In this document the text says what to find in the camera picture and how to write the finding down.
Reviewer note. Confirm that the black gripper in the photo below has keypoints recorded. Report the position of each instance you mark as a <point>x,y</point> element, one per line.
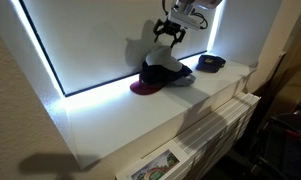
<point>172,27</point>

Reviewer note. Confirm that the white cap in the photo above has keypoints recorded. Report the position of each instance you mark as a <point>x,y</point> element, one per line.
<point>163,57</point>

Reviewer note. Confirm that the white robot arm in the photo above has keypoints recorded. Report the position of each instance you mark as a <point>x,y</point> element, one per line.
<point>206,2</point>

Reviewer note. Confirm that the grey cap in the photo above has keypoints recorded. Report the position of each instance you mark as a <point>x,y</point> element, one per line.
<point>186,81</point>

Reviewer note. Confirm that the navy cap with yellow logo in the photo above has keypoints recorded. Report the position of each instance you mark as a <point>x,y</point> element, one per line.
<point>210,63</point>

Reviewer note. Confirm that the maroon cap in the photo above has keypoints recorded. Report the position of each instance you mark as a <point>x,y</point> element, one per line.
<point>145,88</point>

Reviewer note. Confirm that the white roller blind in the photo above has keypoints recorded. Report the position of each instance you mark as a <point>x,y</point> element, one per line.
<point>90,40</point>

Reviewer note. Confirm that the black blind bottom bar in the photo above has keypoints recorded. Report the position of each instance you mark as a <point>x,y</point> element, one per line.
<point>100,84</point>

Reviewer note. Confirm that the white stacked boxes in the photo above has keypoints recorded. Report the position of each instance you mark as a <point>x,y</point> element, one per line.
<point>216,130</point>

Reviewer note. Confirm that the white box with photo print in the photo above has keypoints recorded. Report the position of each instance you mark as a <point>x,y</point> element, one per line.
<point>156,165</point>

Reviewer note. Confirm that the beige cardboard box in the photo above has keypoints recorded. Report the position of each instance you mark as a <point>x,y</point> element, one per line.
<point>291,90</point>

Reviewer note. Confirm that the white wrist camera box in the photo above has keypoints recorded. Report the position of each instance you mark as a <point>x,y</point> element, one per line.
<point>185,19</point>

